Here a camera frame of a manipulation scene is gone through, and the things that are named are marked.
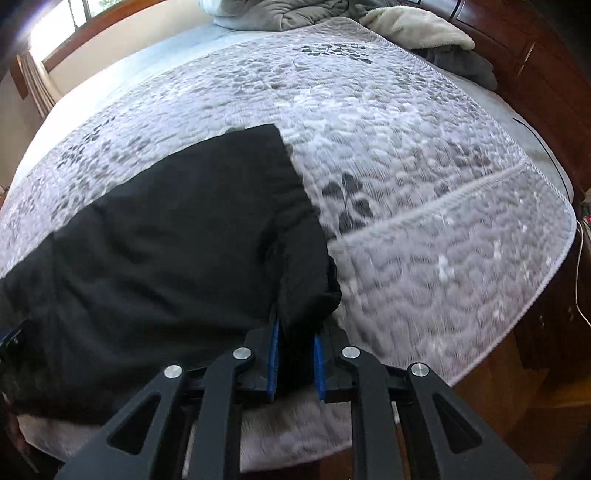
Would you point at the dark wooden headboard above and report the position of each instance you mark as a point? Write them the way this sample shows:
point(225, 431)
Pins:
point(531, 55)

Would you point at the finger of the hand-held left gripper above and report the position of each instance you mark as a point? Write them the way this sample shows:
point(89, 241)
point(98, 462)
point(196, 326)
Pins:
point(8, 339)

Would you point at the black pants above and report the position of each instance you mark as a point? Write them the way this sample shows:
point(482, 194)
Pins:
point(161, 230)

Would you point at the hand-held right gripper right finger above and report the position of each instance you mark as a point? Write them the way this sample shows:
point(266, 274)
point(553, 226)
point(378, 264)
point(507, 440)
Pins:
point(319, 369)

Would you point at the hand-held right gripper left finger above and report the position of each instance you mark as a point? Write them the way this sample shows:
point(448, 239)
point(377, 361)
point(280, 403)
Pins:
point(275, 364)

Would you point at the cream fleece blanket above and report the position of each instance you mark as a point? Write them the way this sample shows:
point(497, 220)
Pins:
point(415, 27)

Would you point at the white pillow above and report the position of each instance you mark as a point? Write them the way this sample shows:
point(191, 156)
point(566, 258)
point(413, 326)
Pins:
point(240, 16)

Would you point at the beige curtain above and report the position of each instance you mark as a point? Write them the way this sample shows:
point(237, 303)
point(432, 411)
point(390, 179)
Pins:
point(39, 87)

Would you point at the dark grey cloth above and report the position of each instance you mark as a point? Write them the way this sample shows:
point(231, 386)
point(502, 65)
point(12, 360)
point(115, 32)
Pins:
point(461, 67)

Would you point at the grey comforter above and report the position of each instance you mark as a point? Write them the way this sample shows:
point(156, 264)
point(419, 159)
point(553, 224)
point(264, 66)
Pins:
point(314, 14)

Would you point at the wooden framed window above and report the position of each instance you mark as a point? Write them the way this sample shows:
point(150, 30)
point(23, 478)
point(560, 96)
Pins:
point(92, 11)

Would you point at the grey floral quilted bedspread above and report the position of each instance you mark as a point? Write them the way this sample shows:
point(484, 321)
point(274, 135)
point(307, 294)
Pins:
point(415, 207)

